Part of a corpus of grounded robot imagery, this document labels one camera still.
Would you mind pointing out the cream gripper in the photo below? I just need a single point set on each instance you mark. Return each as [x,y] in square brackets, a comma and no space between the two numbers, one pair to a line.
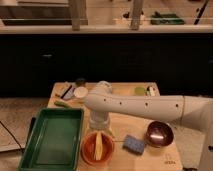
[106,130]

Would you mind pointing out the yellow banana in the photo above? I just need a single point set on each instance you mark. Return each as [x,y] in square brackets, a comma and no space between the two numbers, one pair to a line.
[98,147]

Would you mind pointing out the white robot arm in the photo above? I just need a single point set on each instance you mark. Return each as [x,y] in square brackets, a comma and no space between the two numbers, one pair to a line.
[188,111]

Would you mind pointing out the red bowl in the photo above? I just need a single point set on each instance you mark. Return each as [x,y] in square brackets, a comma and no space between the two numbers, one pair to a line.
[88,149]

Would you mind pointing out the dark maroon bowl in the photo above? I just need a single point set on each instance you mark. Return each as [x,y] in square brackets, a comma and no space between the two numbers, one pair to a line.
[159,134]

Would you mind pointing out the blue sponge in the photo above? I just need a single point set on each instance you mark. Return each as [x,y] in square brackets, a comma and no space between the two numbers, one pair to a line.
[134,145]

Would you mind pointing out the green pepper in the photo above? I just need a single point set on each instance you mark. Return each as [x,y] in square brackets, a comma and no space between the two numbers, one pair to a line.
[61,104]

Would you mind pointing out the green plastic tray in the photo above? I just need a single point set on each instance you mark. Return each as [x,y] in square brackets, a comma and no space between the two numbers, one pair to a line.
[54,142]

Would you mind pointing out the dark small jar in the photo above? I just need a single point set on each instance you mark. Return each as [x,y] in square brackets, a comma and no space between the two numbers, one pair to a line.
[80,82]

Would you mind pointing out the long white utensil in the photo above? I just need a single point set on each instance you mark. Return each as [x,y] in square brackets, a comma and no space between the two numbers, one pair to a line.
[151,91]

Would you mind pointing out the green object on shelf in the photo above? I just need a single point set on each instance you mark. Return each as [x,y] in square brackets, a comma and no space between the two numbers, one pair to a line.
[166,19]

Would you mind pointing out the gray spatula with black handle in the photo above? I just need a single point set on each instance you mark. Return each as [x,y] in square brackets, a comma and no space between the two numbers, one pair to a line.
[68,93]

